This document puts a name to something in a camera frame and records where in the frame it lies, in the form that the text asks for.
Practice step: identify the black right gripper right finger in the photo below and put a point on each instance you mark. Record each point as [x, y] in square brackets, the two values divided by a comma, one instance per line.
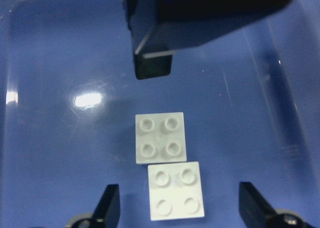
[255, 211]

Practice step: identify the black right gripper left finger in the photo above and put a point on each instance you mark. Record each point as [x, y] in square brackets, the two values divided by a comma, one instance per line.
[107, 211]

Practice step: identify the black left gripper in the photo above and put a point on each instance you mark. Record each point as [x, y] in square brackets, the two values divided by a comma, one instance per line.
[159, 27]

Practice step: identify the white block plain top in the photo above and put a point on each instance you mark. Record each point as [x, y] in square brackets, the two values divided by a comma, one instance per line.
[175, 191]

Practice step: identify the white block with studs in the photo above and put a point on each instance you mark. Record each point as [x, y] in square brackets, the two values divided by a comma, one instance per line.
[160, 138]

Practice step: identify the blue plastic tray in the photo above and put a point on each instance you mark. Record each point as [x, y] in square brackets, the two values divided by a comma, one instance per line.
[69, 96]

